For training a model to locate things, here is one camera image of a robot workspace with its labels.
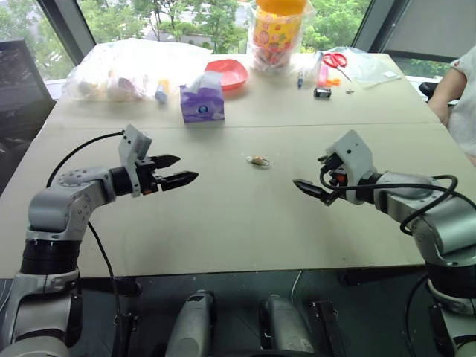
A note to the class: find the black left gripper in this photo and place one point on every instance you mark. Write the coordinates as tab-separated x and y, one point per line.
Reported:
149	178

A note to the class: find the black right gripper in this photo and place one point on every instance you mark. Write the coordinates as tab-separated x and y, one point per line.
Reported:
334	173

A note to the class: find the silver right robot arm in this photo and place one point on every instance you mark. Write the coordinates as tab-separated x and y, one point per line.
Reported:
427	215

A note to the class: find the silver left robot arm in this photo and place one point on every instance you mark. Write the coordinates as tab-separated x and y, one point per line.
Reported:
56	212

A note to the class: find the purple tissue box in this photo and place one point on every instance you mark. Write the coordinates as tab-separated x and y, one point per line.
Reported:
202	102

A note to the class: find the blue and yellow glue stick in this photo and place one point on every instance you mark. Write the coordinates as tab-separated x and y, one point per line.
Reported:
161	92

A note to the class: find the small black box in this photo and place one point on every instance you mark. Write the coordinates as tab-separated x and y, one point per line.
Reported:
322	92

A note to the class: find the small orange plastic piece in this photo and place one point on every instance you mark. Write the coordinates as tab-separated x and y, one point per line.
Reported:
334	82

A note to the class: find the blue pen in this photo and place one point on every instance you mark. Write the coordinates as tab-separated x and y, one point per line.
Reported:
299	80

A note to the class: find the pink plastic strip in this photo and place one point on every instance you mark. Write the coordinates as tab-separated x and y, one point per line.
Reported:
323	76

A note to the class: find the clear plastic bag with items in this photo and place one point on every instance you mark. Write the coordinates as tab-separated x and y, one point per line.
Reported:
122	70

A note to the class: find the red plastic bowl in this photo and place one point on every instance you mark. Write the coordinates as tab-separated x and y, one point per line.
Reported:
232	72

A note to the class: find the flat clear plastic bag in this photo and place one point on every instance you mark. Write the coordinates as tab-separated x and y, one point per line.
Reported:
372	68

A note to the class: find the black chair armrest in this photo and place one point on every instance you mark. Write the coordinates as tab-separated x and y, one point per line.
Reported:
427	89

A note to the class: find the orange-lidded candy jar in bag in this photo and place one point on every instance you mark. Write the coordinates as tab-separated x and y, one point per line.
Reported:
277	37

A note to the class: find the grey rounded robot leg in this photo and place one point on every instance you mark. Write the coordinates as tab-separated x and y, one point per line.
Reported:
193	327
284	327

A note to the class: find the person in white shirt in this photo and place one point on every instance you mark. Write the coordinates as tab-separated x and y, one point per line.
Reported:
465	104

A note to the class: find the black office chair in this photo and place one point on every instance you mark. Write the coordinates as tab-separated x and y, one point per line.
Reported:
20	96

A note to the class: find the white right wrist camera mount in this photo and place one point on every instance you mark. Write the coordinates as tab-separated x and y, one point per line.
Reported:
355	156

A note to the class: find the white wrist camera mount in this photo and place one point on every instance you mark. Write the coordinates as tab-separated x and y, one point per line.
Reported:
355	156
132	147

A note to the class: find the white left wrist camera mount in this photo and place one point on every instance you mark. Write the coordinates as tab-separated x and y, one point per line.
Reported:
132	147

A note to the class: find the black table bracket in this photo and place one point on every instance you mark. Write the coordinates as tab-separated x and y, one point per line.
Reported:
329	327

